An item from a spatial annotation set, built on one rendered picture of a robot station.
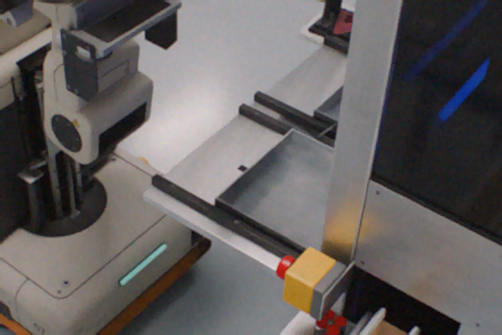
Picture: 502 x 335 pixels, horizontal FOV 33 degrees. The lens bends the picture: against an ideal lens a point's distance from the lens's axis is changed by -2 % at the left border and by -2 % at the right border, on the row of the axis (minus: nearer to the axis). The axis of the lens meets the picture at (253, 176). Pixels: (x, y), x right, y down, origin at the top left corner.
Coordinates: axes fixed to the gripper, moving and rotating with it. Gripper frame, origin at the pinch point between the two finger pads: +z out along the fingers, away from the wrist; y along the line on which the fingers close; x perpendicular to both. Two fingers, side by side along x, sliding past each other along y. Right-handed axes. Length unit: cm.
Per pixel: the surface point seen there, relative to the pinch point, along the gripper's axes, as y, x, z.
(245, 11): -104, 197, -59
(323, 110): -35.0, 17.0, -6.0
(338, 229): -23.4, -36.5, 3.9
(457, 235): -12, -45, 20
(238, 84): -110, 146, -48
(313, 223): -40.2, -15.3, -0.8
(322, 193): -39.0, -7.0, -0.9
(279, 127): -36.4, 7.9, -13.5
